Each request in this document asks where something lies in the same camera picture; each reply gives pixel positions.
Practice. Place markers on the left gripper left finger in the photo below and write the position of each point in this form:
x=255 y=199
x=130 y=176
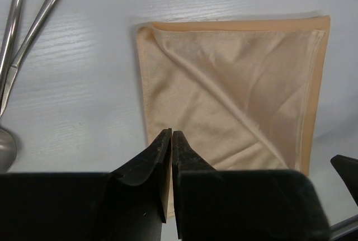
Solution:
x=147 y=174

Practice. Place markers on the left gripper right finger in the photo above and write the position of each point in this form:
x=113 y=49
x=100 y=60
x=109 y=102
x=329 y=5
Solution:
x=194 y=191

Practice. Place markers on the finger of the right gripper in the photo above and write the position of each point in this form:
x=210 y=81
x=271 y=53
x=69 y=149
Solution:
x=346 y=167

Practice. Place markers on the orange cloth napkin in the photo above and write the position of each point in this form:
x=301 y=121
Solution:
x=244 y=93

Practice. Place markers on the silver metal spoon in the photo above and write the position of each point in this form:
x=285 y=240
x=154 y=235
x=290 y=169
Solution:
x=18 y=58

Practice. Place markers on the aluminium frame rail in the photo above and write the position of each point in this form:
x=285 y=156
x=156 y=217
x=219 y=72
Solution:
x=344 y=227

